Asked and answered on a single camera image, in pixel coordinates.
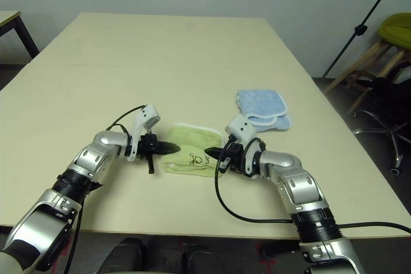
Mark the dark robot right foot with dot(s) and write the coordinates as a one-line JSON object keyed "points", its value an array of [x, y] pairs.
{"points": [[200, 259]]}

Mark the dark robot left foot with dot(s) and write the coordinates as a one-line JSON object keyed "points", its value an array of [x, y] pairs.
{"points": [[125, 256]]}

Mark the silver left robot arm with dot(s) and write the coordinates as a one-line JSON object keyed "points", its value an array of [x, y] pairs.
{"points": [[96, 155]]}

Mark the black tripod stand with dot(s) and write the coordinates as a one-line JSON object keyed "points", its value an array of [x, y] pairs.
{"points": [[360, 29]]}

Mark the black office chair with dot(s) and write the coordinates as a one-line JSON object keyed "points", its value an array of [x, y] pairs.
{"points": [[385, 94]]}

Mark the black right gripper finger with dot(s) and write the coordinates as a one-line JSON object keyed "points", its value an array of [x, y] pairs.
{"points": [[215, 150], [217, 155]]}

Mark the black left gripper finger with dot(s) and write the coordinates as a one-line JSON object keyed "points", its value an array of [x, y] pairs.
{"points": [[168, 151], [168, 146]]}

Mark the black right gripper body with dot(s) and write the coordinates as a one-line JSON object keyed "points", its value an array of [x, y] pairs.
{"points": [[233, 157]]}

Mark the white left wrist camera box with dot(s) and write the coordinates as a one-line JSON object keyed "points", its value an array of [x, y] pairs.
{"points": [[149, 115]]}

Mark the beige side table black frame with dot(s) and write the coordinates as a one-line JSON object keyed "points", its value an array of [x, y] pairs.
{"points": [[8, 17]]}

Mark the green towel with white trim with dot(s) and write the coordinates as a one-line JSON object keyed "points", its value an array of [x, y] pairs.
{"points": [[189, 139]]}

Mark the wooden stool green cushion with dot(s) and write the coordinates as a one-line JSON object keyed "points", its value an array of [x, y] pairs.
{"points": [[396, 28]]}

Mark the dark robot foot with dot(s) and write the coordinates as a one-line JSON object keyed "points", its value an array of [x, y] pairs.
{"points": [[125, 256], [200, 259]]}

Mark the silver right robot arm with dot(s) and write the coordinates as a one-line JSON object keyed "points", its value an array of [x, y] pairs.
{"points": [[295, 184]]}

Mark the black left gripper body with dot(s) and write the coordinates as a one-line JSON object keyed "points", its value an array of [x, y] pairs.
{"points": [[147, 147]]}

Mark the folded blue towel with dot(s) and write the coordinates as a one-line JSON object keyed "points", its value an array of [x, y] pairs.
{"points": [[260, 102]]}

